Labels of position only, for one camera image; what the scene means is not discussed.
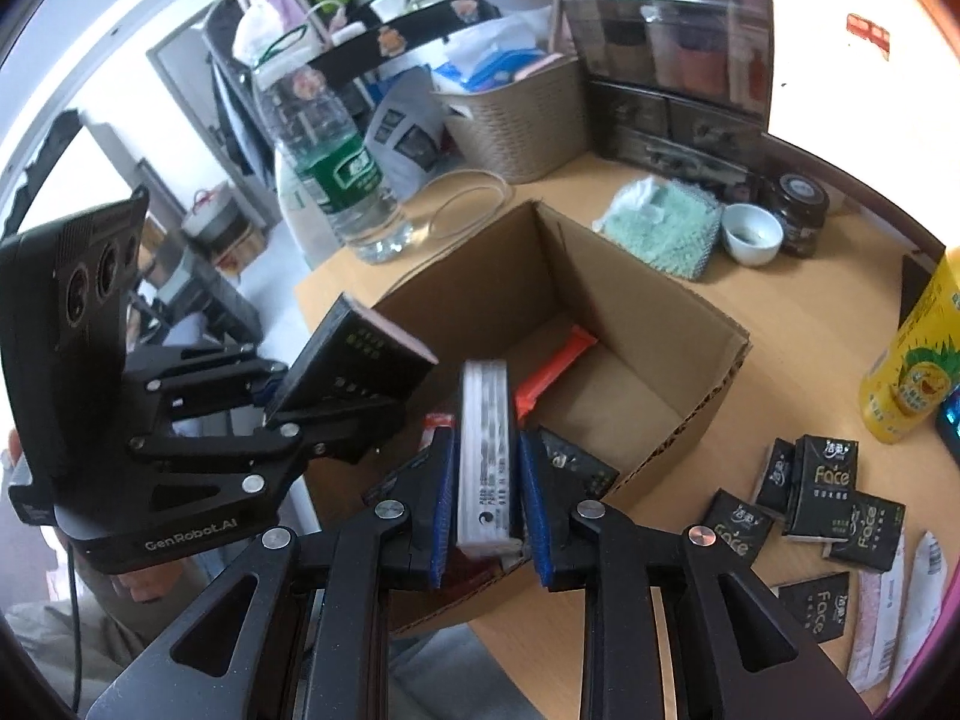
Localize black cart with flower band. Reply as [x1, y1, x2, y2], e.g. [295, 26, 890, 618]
[202, 0, 500, 188]

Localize dark glass jar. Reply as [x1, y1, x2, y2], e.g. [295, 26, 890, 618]
[763, 171, 830, 257]

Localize backlit black keyboard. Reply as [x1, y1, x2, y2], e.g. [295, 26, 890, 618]
[934, 382, 960, 466]

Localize clear water bottle green label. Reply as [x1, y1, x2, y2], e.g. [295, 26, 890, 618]
[253, 52, 415, 265]

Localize black pocket tissue pack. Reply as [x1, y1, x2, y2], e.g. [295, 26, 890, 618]
[262, 294, 440, 421]
[536, 426, 621, 500]

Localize person's left hand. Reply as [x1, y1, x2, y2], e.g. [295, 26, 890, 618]
[4, 427, 190, 605]

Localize grey cooking pot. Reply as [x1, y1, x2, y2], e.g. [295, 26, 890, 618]
[182, 186, 245, 242]

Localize pink white long sachet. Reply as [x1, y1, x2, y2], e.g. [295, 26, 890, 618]
[847, 531, 910, 695]

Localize beige woven plastic basket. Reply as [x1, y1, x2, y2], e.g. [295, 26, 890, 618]
[431, 52, 593, 185]

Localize brown cardboard box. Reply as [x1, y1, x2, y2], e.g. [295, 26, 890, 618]
[300, 199, 752, 635]

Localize white packet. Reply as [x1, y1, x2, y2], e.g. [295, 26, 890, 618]
[456, 358, 526, 557]

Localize small white bowl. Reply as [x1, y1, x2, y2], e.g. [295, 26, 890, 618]
[720, 202, 785, 268]

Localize yellow pineapple drink can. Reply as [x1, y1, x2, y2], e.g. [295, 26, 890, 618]
[859, 246, 960, 445]

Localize orange red snack packet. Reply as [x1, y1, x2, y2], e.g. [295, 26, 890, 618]
[514, 325, 599, 421]

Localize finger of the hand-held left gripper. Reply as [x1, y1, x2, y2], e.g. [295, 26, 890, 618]
[124, 343, 290, 428]
[129, 396, 407, 522]

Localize pile of black tissue packets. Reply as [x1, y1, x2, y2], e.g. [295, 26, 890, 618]
[701, 433, 907, 644]

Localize blue white tissue pack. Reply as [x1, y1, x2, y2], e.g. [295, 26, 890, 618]
[435, 30, 556, 95]

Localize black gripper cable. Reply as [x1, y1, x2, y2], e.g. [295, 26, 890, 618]
[64, 536, 83, 717]

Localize dark acrylic drawer organizer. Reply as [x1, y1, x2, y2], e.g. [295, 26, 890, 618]
[561, 0, 775, 192]

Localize person's grey trousers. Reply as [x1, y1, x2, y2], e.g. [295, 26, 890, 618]
[0, 559, 597, 720]

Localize green knitted cloth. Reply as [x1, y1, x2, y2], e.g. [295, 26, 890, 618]
[592, 176, 727, 283]

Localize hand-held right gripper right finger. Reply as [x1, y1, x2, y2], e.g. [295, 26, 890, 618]
[519, 426, 875, 720]

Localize computer monitor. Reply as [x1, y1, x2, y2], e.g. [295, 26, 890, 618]
[765, 0, 960, 331]

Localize grey printed plastic bag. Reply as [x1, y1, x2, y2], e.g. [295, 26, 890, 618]
[364, 67, 451, 202]

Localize white cord loop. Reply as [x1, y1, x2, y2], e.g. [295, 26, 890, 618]
[426, 169, 517, 242]

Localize white plastic bag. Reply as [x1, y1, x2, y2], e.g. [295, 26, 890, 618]
[232, 0, 302, 70]

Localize wooden desktop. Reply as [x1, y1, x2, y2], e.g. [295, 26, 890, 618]
[296, 150, 960, 698]

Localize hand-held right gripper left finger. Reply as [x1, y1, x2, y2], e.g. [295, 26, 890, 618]
[86, 426, 460, 720]

